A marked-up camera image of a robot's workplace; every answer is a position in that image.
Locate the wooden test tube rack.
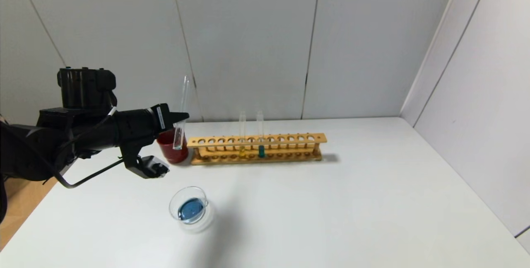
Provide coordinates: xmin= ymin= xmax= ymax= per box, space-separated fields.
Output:
xmin=187 ymin=133 xmax=328 ymax=166

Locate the glass test tube blue pigment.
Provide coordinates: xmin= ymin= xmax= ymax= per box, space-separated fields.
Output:
xmin=257 ymin=111 xmax=265 ymax=159
xmin=173 ymin=75 xmax=190 ymax=150

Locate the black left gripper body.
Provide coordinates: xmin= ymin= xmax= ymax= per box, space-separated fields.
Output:
xmin=120 ymin=103 xmax=174 ymax=146

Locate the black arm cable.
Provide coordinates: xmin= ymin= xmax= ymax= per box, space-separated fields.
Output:
xmin=54 ymin=158 xmax=125 ymax=188

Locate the dark red plastic cup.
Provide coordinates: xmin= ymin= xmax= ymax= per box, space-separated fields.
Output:
xmin=157 ymin=129 xmax=190 ymax=164

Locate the glass test tube yellow pigment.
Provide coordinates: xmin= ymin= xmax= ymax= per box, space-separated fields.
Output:
xmin=238 ymin=112 xmax=247 ymax=159

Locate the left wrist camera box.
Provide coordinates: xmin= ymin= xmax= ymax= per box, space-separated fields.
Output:
xmin=122 ymin=144 xmax=169 ymax=179

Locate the clear glass beaker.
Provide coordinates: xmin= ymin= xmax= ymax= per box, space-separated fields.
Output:
xmin=169 ymin=186 xmax=217 ymax=233

